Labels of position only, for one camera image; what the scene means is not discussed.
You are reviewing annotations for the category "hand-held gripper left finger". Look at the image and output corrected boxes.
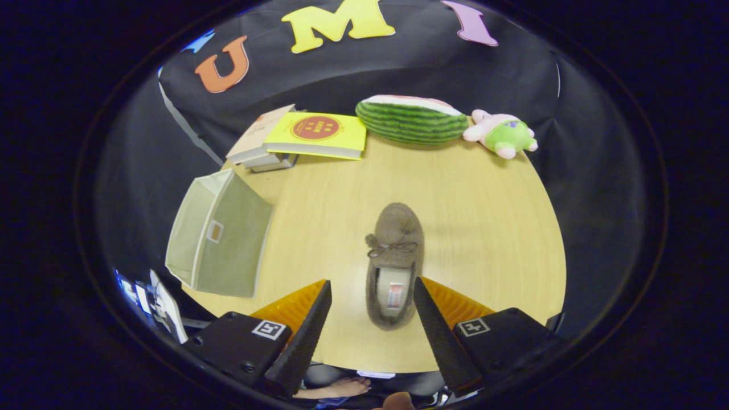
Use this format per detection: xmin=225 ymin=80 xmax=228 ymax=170
xmin=181 ymin=279 xmax=333 ymax=398

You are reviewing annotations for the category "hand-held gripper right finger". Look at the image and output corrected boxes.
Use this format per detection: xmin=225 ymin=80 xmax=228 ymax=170
xmin=413 ymin=277 xmax=567 ymax=398

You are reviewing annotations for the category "pale green fabric storage box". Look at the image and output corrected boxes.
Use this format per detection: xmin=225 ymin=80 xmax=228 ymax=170
xmin=165 ymin=169 xmax=275 ymax=299

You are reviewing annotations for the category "brown fuzzy slipper shoe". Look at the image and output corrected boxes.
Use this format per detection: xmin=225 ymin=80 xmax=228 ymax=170
xmin=365 ymin=202 xmax=425 ymax=331

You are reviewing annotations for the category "person's dark clothing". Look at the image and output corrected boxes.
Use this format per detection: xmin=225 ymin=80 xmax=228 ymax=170
xmin=308 ymin=364 xmax=446 ymax=400

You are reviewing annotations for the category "yellow book with red circle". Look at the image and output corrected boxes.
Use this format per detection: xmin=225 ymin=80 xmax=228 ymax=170
xmin=264 ymin=112 xmax=367 ymax=161

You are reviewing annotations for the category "beige book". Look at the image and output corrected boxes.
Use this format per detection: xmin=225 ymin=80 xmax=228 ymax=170
xmin=226 ymin=104 xmax=297 ymax=166

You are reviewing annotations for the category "pink and green plush toy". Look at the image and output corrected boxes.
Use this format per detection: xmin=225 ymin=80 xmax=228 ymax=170
xmin=462 ymin=109 xmax=538 ymax=160

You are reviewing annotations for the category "watermelon slice plush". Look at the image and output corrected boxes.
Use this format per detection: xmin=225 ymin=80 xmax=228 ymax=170
xmin=355 ymin=95 xmax=470 ymax=146

